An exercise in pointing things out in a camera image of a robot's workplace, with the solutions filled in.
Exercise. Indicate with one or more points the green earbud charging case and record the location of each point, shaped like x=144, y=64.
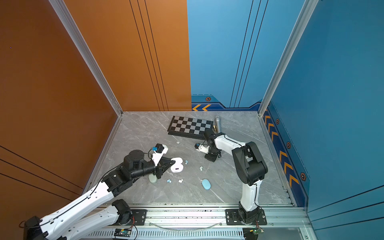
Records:
x=153, y=179

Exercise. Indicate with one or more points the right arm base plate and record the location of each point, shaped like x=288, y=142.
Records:
x=241, y=217

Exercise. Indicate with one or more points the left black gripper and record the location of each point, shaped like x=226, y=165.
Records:
x=161, y=166

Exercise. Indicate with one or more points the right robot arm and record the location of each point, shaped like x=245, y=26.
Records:
x=251, y=169

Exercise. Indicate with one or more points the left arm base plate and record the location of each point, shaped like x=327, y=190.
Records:
x=136, y=217

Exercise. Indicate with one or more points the white earbud charging case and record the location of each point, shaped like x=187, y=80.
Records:
x=178, y=166

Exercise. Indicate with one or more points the blue earbud charging case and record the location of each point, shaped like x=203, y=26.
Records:
x=206, y=184

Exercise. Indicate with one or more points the silver microphone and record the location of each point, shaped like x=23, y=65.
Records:
x=217, y=124

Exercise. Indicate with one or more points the left green circuit board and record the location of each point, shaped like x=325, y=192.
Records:
x=122, y=233

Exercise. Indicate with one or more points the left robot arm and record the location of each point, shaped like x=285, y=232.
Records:
x=76, y=220

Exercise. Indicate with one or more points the black and silver chessboard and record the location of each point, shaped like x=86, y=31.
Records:
x=189, y=127

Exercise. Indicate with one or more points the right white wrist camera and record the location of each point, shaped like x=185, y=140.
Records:
x=202, y=148

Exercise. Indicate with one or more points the green circuit board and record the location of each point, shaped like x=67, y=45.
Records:
x=122, y=233
x=256, y=231

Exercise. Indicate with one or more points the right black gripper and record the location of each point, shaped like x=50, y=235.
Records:
x=212, y=159

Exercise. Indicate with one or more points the right green circuit board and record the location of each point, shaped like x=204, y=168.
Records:
x=256, y=231

